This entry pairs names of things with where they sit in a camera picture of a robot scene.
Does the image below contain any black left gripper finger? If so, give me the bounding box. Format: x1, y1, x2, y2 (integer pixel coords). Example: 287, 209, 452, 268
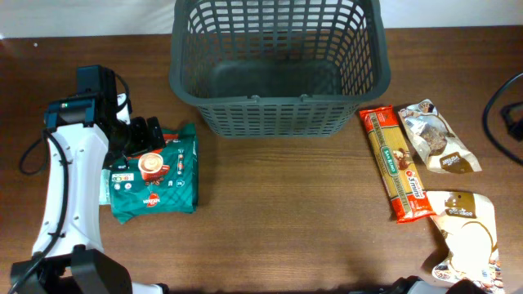
146, 117, 166, 149
129, 117, 148, 152

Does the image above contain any green Nescafe coffee bag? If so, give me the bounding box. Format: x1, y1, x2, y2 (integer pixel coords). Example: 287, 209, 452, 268
108, 123, 199, 224

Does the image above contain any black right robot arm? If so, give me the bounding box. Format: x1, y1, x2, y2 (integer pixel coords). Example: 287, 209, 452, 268
385, 276, 486, 294

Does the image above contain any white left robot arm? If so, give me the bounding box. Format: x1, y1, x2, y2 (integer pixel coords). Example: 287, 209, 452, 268
10, 118, 168, 293

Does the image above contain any pale green wrapped bar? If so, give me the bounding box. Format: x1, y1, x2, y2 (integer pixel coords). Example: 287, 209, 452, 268
99, 169, 110, 205

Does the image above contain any grey plastic basket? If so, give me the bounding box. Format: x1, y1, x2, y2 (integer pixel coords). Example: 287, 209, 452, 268
168, 0, 391, 138

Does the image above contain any orange spaghetti packet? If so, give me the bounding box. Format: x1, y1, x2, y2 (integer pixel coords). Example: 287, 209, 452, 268
359, 106, 436, 223

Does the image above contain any small beige snack pouch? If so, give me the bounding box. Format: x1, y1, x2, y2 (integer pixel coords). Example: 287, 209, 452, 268
398, 99, 482, 174

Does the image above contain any large beige snack bag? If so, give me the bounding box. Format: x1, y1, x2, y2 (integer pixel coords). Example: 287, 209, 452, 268
427, 191, 505, 293

